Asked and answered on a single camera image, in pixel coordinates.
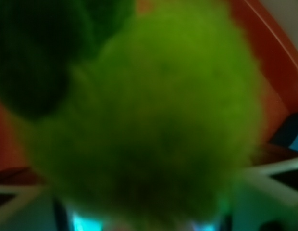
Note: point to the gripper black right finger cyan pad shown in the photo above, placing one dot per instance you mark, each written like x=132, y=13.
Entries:
x=268, y=198

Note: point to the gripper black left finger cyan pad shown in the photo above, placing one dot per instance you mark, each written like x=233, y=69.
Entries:
x=27, y=205

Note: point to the green plush turtle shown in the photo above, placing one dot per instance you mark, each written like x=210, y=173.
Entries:
x=146, y=201

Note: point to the red plastic tray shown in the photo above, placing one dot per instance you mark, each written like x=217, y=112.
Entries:
x=271, y=60

